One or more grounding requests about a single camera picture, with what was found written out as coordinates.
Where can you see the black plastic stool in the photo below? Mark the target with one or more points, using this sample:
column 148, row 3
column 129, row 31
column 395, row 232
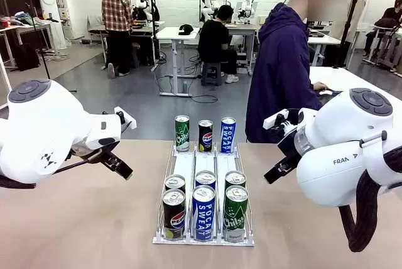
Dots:
column 211, row 74

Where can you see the white can dispenser rack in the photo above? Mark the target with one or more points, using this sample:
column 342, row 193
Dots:
column 205, row 160

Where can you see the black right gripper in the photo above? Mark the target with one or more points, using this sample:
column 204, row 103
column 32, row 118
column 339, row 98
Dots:
column 290, row 146

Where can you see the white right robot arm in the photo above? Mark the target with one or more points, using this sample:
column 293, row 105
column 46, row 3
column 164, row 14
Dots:
column 345, row 118

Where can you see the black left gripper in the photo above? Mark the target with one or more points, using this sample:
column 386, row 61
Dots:
column 100, row 152

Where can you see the clear bottle on floor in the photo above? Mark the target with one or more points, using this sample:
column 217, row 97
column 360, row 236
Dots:
column 185, row 87

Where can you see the white computer mouse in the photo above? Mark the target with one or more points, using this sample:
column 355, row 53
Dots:
column 325, row 92

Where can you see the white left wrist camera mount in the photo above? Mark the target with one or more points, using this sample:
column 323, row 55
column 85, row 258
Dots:
column 132, row 122

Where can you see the black microphone stand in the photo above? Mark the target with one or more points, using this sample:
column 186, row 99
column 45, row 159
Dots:
column 41, row 46

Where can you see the person's right hand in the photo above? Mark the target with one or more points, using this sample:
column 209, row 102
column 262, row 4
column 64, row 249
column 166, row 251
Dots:
column 321, row 86

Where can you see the black baseball cap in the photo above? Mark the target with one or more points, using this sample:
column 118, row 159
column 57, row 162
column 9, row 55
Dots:
column 186, row 29

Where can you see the seated person in black shirt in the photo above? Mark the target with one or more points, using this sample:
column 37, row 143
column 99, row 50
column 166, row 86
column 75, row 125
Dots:
column 215, row 36

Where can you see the white office desk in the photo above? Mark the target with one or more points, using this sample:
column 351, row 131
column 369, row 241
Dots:
column 147, row 30
column 323, row 40
column 245, row 28

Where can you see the white side table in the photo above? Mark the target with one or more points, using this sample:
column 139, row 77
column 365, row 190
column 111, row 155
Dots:
column 351, row 77

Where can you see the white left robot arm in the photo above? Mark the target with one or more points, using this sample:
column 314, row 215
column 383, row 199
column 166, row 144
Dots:
column 47, row 124

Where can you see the seated person in dark clothes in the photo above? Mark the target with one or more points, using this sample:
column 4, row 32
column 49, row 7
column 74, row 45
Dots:
column 392, row 14

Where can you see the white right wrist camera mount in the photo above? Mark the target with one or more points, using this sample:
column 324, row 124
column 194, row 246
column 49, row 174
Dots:
column 276, row 117

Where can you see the person in navy jacket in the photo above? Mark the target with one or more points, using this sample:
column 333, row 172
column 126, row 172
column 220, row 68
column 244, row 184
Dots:
column 276, row 77

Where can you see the white height-adjustable desk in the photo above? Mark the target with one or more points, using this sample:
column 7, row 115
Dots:
column 176, row 35

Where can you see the black Pepsi can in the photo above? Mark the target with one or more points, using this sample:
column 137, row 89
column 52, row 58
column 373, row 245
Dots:
column 175, row 182
column 205, row 137
column 173, row 215

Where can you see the white cluttered table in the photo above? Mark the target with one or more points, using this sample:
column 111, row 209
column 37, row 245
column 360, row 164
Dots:
column 31, row 25

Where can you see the blue Pocari Sweat can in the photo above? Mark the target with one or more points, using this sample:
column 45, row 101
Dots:
column 205, row 179
column 228, row 135
column 203, row 215

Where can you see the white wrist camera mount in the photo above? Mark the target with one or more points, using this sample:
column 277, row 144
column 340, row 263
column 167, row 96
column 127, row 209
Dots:
column 276, row 117
column 132, row 122

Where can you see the person in beige top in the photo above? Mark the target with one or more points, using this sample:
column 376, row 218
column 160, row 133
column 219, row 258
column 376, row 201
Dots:
column 359, row 5

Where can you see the black camera tripod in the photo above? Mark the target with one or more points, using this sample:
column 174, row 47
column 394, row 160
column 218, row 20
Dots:
column 154, row 14
column 348, row 30

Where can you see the black bag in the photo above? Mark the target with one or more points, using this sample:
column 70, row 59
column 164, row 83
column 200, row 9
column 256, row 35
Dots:
column 26, row 58

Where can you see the person in plaid shirt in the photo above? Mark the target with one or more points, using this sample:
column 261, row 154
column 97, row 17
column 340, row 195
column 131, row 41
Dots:
column 116, row 11

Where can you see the green Chilsung cider can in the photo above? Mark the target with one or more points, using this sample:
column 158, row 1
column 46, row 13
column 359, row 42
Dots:
column 235, row 178
column 236, row 215
column 182, row 134

